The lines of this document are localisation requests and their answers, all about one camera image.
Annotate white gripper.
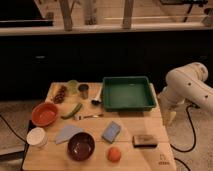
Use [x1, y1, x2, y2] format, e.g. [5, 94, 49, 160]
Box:
[157, 87, 184, 126]

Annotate black wooden eraser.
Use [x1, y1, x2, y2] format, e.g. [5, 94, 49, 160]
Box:
[132, 135, 158, 148]

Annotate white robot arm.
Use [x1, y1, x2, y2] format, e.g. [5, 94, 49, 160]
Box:
[158, 62, 213, 126]

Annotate purple bowl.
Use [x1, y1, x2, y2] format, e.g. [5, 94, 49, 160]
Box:
[67, 132, 95, 161]

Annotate orange bowl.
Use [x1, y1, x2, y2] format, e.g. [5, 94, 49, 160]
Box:
[31, 102, 58, 127]

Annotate green plastic tray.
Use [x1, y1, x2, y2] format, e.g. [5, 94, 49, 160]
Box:
[102, 76, 156, 112]

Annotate blue sponge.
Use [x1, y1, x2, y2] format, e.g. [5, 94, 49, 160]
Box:
[102, 121, 121, 143]

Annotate orange ball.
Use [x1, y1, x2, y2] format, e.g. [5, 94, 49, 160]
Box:
[107, 147, 121, 163]

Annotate black and white spoon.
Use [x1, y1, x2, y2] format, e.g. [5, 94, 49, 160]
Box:
[91, 86, 102, 105]

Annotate metal cup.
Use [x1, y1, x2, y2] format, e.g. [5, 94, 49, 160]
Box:
[78, 84, 89, 99]

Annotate green cucumber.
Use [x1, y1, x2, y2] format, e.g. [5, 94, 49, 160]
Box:
[61, 103, 83, 119]

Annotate green cup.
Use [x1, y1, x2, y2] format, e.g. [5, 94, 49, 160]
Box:
[67, 80, 78, 95]

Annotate light blue cloth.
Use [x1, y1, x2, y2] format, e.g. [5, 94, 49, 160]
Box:
[55, 125, 83, 144]

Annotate white cup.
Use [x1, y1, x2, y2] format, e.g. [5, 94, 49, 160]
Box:
[26, 127, 48, 148]

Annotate black cable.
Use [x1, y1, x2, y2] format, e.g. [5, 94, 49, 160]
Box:
[169, 104, 198, 171]
[0, 114, 28, 145]

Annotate black cable at left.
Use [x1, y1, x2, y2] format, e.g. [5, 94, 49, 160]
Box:
[0, 114, 28, 145]

